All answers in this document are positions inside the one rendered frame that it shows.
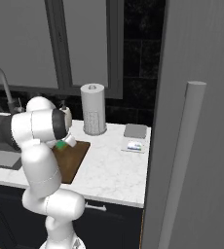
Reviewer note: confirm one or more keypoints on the grey framed window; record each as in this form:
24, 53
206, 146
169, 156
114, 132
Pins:
84, 45

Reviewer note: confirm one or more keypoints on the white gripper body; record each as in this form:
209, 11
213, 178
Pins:
70, 140

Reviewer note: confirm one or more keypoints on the dark navy drawer front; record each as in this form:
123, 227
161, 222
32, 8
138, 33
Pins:
117, 227

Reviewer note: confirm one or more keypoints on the brown wooden cutting board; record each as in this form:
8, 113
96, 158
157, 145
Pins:
72, 159

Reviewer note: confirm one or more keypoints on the grey fridge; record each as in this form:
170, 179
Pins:
211, 136

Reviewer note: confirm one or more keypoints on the white kitchen scale grey platform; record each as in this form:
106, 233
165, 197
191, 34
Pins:
135, 137

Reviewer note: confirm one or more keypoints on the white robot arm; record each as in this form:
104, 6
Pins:
39, 168

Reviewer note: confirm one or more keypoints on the white paper towel roll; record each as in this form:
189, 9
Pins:
93, 108

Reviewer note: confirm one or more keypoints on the green sponge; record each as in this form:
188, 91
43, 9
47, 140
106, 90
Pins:
61, 145

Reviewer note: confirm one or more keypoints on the grey sink basin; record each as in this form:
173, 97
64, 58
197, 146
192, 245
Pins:
0, 152

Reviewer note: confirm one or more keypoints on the dark navy cupboard door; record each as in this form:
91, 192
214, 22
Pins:
10, 214

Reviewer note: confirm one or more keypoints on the grey curved tap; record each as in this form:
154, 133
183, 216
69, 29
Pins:
5, 86

